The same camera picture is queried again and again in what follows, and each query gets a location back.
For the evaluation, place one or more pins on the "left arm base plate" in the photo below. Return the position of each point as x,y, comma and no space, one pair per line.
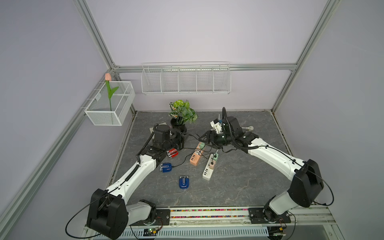
158,217

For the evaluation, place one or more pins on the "white vented cable duct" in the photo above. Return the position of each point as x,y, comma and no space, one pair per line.
193,233

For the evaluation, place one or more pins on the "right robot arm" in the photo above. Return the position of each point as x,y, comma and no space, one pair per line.
305,176

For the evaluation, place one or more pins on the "orange power strip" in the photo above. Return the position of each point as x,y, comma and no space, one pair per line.
197,154

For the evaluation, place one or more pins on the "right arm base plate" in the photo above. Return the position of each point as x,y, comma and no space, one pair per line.
262,216

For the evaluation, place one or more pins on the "green charger adapter top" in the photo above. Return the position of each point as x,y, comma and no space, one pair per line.
201,145

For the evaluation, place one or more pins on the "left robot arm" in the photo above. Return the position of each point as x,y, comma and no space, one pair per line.
109,213

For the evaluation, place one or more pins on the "white wire wall shelf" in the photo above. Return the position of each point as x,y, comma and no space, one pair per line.
186,78

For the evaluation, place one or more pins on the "potted green plant black vase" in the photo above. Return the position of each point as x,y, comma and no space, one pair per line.
181,113

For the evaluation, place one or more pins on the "pink charger adapter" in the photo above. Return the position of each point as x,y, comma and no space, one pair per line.
212,165

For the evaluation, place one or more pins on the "blue electric shaver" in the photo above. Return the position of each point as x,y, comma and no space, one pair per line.
165,167
184,182

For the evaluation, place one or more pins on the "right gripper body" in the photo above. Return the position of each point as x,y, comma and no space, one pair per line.
218,140

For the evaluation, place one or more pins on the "artificial pink tulip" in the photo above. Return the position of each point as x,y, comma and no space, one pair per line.
110,90

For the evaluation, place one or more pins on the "green charger adapter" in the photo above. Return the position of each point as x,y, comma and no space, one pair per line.
215,157
201,145

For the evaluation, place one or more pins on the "white power strip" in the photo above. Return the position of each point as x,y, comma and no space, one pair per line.
207,173

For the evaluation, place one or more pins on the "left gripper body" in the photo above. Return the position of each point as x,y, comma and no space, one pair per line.
177,139

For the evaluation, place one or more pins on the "white mesh wall basket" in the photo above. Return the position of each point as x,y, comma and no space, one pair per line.
98,110

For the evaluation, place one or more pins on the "red electric shaver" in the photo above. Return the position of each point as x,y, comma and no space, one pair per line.
172,153

